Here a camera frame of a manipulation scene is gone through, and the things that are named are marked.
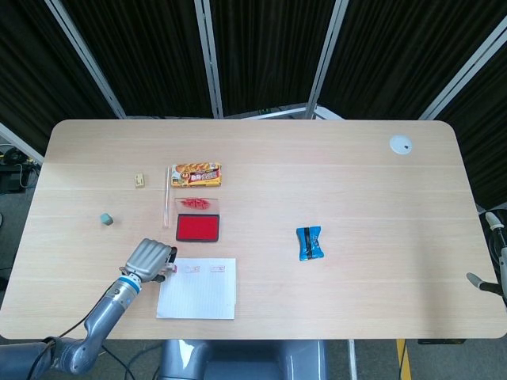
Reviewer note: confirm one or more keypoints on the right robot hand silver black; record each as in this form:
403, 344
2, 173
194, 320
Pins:
502, 273

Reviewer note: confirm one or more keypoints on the blue snack packet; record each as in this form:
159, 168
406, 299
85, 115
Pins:
311, 243

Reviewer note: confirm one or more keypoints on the grey table leg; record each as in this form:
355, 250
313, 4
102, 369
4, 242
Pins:
353, 360

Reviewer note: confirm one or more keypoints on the clear glass rod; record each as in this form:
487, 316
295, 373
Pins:
166, 198

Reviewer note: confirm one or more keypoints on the grey partition frame post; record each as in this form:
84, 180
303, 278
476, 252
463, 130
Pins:
17, 140
322, 63
209, 59
463, 69
85, 55

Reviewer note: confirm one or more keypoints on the black curtain panel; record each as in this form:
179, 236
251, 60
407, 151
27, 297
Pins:
269, 51
396, 55
35, 79
483, 138
146, 55

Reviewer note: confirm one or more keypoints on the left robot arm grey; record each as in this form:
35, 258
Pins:
99, 316

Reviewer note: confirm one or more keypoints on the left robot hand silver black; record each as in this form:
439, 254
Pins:
148, 259

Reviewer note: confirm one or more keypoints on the red ink pad black case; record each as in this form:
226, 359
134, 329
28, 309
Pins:
197, 227

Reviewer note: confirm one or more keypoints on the small red-white stamp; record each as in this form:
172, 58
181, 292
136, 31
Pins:
171, 268

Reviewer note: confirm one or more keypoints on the grey green eraser block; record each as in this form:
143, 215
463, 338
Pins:
105, 219

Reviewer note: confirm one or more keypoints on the black box under table edge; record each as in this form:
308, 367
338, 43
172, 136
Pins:
441, 341

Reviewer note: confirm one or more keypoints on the white lined paper sheet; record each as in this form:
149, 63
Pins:
200, 293

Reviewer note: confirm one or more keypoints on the clear ink pad lid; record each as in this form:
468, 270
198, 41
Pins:
196, 204

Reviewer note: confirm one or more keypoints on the orange snack box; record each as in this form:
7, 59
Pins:
196, 175

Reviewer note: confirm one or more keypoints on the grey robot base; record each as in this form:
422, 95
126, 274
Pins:
245, 362

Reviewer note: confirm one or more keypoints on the small beige eraser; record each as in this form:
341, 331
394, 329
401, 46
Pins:
139, 179

